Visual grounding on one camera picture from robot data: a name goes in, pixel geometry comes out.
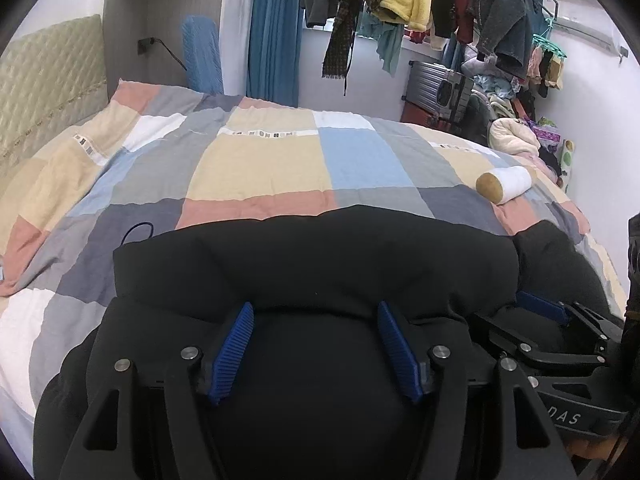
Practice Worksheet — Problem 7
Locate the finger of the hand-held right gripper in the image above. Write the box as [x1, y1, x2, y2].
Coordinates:
[471, 312, 607, 380]
[516, 291, 624, 357]

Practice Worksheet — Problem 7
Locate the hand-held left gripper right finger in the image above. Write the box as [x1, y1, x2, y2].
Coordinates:
[377, 301, 574, 480]

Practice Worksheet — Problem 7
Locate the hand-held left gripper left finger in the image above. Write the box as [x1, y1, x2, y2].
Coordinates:
[57, 302, 255, 480]

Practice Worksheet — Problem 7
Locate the black puffer jacket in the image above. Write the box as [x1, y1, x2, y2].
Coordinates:
[32, 205, 626, 480]

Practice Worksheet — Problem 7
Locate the pile of clothes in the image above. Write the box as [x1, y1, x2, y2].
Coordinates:
[460, 45, 545, 136]

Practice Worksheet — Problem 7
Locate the white and tan roll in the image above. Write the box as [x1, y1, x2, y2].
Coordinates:
[475, 165, 534, 206]

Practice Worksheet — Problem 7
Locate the pink cloth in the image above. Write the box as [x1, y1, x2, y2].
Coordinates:
[529, 152, 567, 182]

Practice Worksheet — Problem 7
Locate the white dotted board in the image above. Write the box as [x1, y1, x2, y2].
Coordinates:
[558, 139, 576, 192]

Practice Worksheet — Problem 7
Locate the cream fleece blanket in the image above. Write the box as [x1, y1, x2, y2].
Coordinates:
[488, 117, 542, 164]

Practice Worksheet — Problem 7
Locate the purple patterned bag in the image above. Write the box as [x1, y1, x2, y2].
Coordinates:
[531, 119, 564, 152]

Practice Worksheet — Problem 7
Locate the patchwork bed quilt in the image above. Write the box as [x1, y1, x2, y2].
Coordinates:
[0, 80, 632, 461]

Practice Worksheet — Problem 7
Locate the silver suitcase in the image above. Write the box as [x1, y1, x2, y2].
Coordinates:
[402, 59, 477, 127]

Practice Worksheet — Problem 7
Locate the green clip sock hanger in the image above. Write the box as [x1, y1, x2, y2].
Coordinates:
[526, 0, 569, 99]

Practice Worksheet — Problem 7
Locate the white air conditioner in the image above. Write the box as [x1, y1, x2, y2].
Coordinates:
[554, 12, 620, 54]

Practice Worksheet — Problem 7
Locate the grey denim jacket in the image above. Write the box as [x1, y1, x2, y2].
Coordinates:
[474, 0, 537, 82]

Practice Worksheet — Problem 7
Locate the dark red garment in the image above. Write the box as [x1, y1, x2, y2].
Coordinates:
[454, 0, 477, 44]

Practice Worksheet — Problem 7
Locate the teal hanging cloth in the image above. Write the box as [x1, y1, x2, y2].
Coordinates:
[357, 9, 404, 77]

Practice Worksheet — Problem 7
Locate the blue curtain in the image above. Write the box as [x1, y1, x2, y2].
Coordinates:
[247, 0, 306, 109]

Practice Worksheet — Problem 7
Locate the brown houndstooth scarf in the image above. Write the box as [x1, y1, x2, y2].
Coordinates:
[321, 0, 402, 82]

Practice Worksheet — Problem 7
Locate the cream quilted headboard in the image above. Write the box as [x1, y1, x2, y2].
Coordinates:
[0, 14, 109, 192]

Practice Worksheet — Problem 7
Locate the thin black cable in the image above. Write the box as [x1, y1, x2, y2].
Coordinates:
[121, 222, 155, 247]

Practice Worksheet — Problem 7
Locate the black power cable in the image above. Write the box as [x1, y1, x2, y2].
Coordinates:
[152, 38, 189, 72]

